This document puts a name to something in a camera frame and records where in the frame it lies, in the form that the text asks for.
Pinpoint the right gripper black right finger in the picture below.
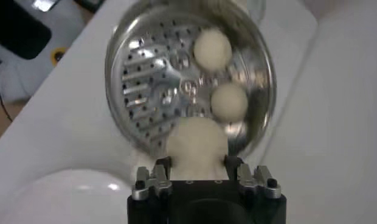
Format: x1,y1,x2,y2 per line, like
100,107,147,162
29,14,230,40
224,155,282,200

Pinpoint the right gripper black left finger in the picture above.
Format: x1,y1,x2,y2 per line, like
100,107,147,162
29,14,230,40
131,156,173,201

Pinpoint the white steamed baozi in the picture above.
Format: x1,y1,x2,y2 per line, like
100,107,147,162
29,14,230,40
165,117,230,181
193,27,233,72
210,83,249,122

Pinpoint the black rounded robot base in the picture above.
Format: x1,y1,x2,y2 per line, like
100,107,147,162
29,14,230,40
0,0,52,60

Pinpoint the stainless steel steamer basket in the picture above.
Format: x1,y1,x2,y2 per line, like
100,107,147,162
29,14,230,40
105,0,277,158

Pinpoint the white round plate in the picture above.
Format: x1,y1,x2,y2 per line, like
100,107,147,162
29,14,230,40
0,169,137,224

